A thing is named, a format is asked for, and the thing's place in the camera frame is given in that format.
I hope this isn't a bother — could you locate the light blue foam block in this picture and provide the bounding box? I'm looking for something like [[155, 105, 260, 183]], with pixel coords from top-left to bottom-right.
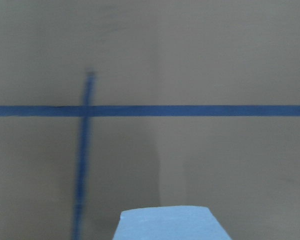
[[113, 205, 231, 240]]

